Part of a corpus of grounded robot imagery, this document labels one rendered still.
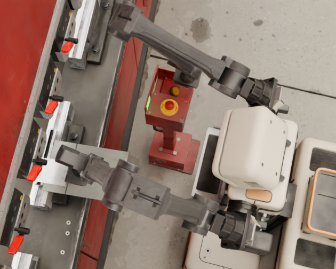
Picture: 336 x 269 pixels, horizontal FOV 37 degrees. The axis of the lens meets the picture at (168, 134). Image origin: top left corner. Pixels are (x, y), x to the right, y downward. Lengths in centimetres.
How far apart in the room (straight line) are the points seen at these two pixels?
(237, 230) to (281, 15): 197
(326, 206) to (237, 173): 58
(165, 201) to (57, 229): 79
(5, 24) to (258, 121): 68
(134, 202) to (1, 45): 46
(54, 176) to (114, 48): 60
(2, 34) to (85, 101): 81
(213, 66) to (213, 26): 159
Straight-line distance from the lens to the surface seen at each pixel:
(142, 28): 145
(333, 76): 307
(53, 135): 178
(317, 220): 183
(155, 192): 107
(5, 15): 119
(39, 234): 184
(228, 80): 152
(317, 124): 293
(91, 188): 170
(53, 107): 148
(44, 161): 147
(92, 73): 198
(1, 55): 118
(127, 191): 108
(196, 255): 237
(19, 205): 146
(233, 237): 145
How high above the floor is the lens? 264
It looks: 72 degrees down
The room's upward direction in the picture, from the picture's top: straight up
